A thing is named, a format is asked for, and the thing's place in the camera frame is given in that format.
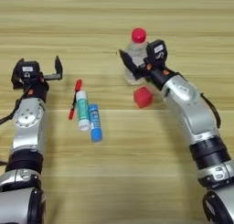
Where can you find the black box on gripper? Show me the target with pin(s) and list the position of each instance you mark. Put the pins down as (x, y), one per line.
(156, 52)
(28, 69)

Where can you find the clear bottle with red cap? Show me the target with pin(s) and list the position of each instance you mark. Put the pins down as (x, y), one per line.
(137, 51)

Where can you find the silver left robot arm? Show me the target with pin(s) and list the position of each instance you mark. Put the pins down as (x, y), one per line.
(28, 133)

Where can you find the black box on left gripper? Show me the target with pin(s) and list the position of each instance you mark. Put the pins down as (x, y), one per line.
(28, 69)

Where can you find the green and white glue stick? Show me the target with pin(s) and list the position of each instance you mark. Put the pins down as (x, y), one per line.
(82, 110)

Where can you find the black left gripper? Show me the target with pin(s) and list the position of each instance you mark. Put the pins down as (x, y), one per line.
(38, 89)

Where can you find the blue glue stick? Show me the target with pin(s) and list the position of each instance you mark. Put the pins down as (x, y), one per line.
(95, 124)

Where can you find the red marker pen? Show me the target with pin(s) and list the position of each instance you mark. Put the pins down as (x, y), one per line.
(74, 99)

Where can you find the red cube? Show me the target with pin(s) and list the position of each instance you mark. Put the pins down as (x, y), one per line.
(143, 97)

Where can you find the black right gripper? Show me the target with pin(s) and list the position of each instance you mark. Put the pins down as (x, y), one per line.
(157, 73)

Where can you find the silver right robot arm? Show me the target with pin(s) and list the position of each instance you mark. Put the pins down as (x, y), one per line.
(195, 118)

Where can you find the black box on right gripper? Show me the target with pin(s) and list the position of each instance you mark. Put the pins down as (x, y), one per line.
(156, 52)

